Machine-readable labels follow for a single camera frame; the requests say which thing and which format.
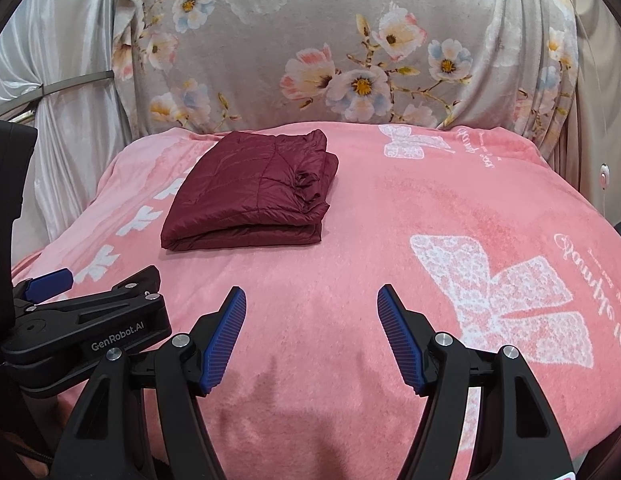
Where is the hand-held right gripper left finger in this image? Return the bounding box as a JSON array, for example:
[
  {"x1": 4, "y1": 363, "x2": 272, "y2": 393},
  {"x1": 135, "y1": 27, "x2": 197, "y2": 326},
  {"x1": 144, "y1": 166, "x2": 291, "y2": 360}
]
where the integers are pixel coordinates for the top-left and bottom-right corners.
[{"x1": 50, "y1": 286, "x2": 248, "y2": 480}]

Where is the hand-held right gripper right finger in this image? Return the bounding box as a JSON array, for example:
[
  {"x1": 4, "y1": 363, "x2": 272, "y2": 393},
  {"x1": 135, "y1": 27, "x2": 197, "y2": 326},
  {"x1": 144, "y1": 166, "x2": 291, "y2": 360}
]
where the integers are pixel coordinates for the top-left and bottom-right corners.
[{"x1": 377, "y1": 284, "x2": 575, "y2": 480}]

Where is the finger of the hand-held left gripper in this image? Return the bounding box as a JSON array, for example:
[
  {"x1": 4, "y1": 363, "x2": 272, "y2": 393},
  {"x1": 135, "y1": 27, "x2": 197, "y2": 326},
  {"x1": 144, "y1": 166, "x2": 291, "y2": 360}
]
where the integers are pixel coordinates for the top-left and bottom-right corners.
[
  {"x1": 15, "y1": 268, "x2": 74, "y2": 306},
  {"x1": 73, "y1": 266, "x2": 162, "y2": 312}
]

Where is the maroon puffer jacket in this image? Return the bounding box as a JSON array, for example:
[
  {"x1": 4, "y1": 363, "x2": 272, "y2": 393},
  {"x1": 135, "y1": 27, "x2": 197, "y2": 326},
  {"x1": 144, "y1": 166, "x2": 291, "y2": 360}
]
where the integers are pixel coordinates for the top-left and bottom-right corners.
[{"x1": 160, "y1": 129, "x2": 340, "y2": 251}]

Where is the pink printed blanket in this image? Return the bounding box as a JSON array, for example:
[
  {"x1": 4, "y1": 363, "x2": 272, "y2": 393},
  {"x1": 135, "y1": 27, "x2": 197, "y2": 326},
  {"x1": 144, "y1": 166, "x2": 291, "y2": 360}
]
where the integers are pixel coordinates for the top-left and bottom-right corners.
[{"x1": 10, "y1": 121, "x2": 621, "y2": 480}]

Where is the white satin curtain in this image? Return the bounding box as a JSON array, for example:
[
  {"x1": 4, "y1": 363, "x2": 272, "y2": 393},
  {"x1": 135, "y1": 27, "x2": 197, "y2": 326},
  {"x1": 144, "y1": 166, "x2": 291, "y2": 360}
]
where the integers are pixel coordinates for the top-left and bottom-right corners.
[{"x1": 0, "y1": 0, "x2": 141, "y2": 256}]

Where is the grey floral cloth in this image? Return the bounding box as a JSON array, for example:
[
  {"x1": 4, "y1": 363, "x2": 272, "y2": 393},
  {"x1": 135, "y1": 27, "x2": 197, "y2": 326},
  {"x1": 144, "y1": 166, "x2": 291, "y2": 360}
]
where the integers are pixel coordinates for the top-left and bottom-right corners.
[{"x1": 110, "y1": 0, "x2": 579, "y2": 156}]

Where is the beige curtain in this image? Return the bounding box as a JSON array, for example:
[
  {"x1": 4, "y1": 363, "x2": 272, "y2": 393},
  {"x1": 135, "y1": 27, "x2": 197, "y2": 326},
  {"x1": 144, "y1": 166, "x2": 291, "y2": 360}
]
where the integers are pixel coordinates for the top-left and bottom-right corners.
[{"x1": 541, "y1": 0, "x2": 621, "y2": 226}]

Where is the white cable with switch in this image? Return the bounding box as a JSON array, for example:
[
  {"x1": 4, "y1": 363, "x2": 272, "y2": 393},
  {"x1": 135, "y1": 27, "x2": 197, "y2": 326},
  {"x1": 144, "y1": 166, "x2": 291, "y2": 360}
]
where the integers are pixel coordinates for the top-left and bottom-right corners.
[{"x1": 593, "y1": 160, "x2": 611, "y2": 211}]

